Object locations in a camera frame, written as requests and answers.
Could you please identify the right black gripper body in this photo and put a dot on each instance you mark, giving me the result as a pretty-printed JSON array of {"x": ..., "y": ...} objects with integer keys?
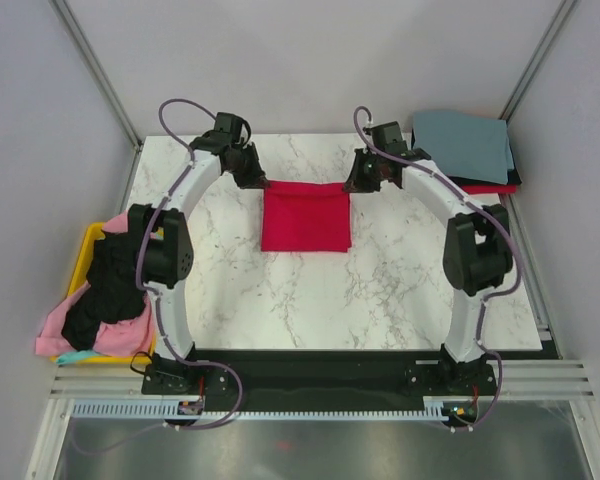
[{"x": 367, "y": 176}]

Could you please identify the teal cloth in bin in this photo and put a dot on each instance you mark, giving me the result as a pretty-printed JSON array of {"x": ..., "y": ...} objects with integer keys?
[{"x": 74, "y": 357}]

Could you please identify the yellow plastic bin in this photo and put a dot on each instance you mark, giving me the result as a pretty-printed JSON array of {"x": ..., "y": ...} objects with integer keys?
[{"x": 82, "y": 255}]

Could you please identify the crimson red t-shirt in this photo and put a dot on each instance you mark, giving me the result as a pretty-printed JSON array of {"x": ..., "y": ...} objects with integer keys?
[{"x": 306, "y": 217}]

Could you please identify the folded grey-blue t-shirt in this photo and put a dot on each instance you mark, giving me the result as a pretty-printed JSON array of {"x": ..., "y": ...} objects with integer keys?
[{"x": 442, "y": 132}]

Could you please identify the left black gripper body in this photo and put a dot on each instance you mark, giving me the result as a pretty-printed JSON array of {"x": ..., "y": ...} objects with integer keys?
[{"x": 246, "y": 171}]

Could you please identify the pink t-shirt in bin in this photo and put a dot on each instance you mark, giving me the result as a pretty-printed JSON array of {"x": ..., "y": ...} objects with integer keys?
[{"x": 120, "y": 335}]

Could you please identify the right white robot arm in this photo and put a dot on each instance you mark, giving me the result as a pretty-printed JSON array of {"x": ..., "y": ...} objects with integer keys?
[{"x": 478, "y": 254}]

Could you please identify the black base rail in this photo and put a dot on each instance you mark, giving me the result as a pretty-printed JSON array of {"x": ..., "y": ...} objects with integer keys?
[{"x": 296, "y": 378}]

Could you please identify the folded red t-shirt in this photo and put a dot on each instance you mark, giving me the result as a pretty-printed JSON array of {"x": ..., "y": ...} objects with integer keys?
[{"x": 490, "y": 189}]

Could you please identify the white slotted cable duct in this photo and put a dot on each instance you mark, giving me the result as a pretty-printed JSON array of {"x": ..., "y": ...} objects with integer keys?
[{"x": 180, "y": 410}]

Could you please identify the black t-shirt in bin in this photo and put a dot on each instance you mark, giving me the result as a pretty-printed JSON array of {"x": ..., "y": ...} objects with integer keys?
[{"x": 112, "y": 295}]

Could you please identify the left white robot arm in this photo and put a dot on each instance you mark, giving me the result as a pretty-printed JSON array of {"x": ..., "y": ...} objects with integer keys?
[{"x": 160, "y": 240}]

